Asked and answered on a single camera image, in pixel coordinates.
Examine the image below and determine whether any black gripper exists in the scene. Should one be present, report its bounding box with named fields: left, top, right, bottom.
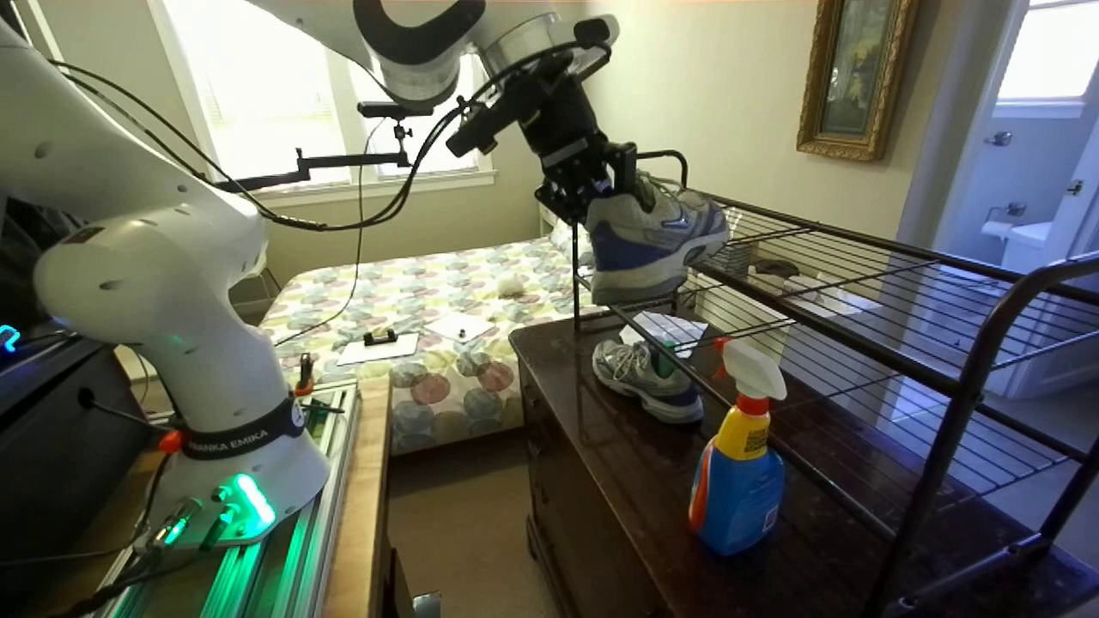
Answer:
left=515, top=69, right=662, bottom=229

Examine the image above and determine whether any grey blue sneaker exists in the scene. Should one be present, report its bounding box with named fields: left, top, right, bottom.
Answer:
left=575, top=183, right=735, bottom=304
left=588, top=336, right=706, bottom=430

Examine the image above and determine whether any white folded paper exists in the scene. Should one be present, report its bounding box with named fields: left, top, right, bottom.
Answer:
left=616, top=304, right=711, bottom=359

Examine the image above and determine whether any bed with floral quilt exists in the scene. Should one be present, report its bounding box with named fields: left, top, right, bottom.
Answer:
left=255, top=226, right=611, bottom=461

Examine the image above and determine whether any white paper sheet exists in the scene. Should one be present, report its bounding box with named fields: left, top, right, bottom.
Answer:
left=336, top=330, right=421, bottom=369

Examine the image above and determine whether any gold framed picture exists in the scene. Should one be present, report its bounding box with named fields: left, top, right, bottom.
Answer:
left=798, top=0, right=922, bottom=163

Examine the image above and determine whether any dark wooden dresser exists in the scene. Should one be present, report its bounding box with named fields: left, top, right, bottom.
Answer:
left=509, top=311, right=1099, bottom=618

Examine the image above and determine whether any blue spray cleaner bottle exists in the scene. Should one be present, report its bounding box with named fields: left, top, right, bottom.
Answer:
left=684, top=336, right=788, bottom=559

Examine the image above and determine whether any bright window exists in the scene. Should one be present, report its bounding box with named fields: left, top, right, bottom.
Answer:
left=151, top=0, right=494, bottom=193

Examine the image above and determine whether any small red black tool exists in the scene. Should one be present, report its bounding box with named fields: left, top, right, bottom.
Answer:
left=290, top=354, right=318, bottom=406

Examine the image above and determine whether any light wooden robot table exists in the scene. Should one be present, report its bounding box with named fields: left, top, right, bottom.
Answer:
left=21, top=368, right=398, bottom=618

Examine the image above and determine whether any white bathroom fixture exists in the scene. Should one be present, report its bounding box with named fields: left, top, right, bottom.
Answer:
left=977, top=203, right=1059, bottom=277

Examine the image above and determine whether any black metal shoe rack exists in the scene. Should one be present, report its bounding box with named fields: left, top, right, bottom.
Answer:
left=565, top=147, right=1099, bottom=618

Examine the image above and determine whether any white panel door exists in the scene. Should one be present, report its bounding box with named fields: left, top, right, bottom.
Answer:
left=1033, top=115, right=1099, bottom=272

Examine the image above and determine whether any black equipment box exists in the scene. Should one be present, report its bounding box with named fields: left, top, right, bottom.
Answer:
left=0, top=321, right=151, bottom=588

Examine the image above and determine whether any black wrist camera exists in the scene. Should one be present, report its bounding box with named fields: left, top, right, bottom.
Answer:
left=444, top=97, right=529, bottom=162

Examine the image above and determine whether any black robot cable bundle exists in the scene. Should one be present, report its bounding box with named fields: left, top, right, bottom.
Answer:
left=49, top=39, right=616, bottom=235

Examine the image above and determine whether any black camera boom rod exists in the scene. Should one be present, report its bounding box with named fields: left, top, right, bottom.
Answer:
left=214, top=97, right=440, bottom=197

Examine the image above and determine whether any green lit aluminium rail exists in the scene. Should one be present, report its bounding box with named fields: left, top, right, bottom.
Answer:
left=96, top=380, right=364, bottom=618

